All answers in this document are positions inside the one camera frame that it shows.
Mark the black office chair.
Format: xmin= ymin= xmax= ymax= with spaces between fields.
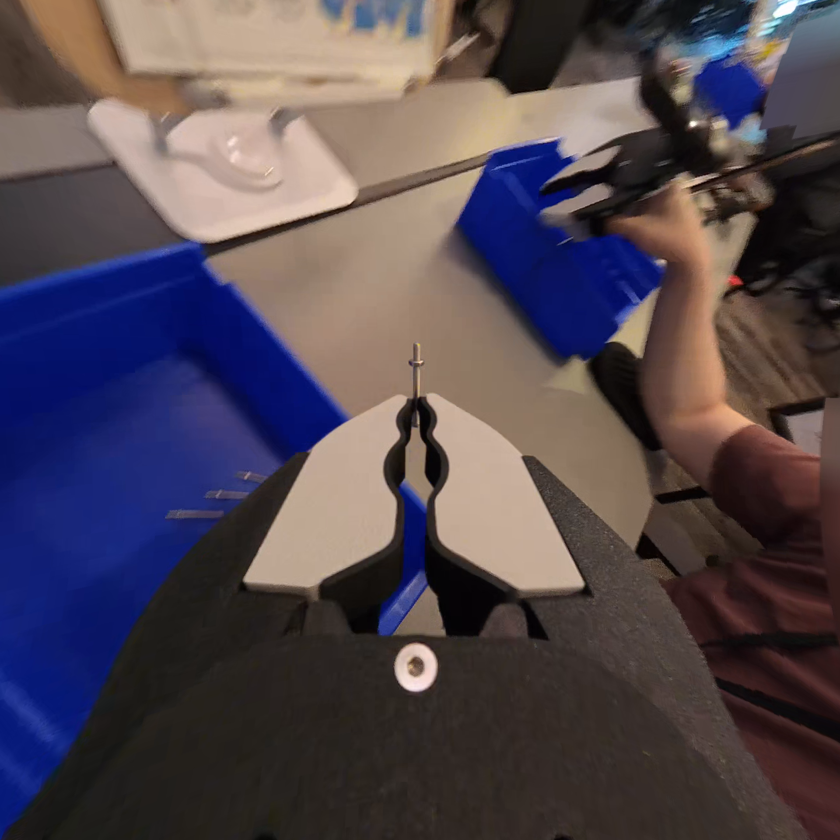
xmin=591 ymin=341 xmax=665 ymax=455

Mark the black lanyard strap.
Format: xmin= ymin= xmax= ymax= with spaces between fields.
xmin=699 ymin=626 xmax=840 ymax=726

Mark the large blue plastic bin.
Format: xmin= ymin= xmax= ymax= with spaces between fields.
xmin=0 ymin=241 xmax=431 ymax=831

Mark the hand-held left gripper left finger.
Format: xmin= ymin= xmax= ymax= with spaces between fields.
xmin=243 ymin=394 xmax=412 ymax=635

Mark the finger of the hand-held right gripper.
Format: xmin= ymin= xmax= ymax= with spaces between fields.
xmin=539 ymin=146 xmax=626 ymax=199
xmin=539 ymin=196 xmax=614 ymax=248

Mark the black framed board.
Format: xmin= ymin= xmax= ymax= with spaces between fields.
xmin=769 ymin=399 xmax=823 ymax=454

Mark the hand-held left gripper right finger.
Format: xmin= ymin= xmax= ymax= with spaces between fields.
xmin=417 ymin=392 xmax=588 ymax=637

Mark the small blue plastic bin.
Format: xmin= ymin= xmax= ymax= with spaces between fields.
xmin=456 ymin=136 xmax=665 ymax=363

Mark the blue storage bin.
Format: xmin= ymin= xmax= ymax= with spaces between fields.
xmin=692 ymin=58 xmax=769 ymax=129

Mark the person's right hand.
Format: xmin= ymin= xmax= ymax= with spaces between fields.
xmin=609 ymin=182 xmax=710 ymax=268

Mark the person's right forearm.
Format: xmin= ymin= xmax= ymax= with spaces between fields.
xmin=640 ymin=252 xmax=759 ymax=490

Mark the white plastic tray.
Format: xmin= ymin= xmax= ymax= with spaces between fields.
xmin=87 ymin=98 xmax=360 ymax=244

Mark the black swivel chair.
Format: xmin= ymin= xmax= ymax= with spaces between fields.
xmin=728 ymin=190 xmax=840 ymax=349

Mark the clear plastic piece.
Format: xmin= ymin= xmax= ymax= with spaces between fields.
xmin=150 ymin=107 xmax=291 ymax=193

